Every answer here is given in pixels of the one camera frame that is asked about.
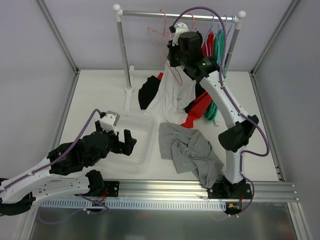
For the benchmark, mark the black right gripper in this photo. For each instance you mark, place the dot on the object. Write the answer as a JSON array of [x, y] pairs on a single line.
[[172, 55]]

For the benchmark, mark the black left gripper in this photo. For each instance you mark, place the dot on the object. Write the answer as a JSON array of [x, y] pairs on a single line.
[[120, 145]]

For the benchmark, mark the white tank top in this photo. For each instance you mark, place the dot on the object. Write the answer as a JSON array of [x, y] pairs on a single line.
[[168, 106]]

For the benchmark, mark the grey tank top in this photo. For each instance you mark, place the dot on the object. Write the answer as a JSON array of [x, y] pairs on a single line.
[[190, 152]]

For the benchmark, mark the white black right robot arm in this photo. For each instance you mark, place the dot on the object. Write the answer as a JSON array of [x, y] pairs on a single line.
[[240, 125]]

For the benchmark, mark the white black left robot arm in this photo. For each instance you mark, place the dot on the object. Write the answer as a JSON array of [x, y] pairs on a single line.
[[50, 178]]

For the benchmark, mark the black tank top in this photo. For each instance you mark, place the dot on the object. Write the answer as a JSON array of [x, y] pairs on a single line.
[[148, 91]]

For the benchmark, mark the red tank top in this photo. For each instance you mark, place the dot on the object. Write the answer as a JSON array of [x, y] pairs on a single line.
[[195, 110]]

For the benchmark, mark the white plastic perforated basket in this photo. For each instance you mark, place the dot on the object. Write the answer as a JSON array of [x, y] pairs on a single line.
[[143, 129]]

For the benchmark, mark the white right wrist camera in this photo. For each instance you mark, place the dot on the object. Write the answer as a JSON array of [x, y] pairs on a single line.
[[180, 28]]

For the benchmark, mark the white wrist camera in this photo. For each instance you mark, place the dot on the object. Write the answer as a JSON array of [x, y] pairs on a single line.
[[109, 121], [180, 28]]

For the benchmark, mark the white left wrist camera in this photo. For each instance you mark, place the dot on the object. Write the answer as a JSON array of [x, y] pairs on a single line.
[[109, 121]]

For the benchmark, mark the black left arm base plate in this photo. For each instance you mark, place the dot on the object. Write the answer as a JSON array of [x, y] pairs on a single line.
[[108, 189]]

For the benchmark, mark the aluminium mounting rail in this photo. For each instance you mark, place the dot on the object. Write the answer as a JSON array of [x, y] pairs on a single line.
[[265, 191]]

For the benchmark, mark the white slotted cable duct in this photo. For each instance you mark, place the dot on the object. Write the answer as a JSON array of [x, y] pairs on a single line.
[[132, 204]]

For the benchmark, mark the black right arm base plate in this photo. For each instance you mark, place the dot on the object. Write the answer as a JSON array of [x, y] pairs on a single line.
[[223, 190]]

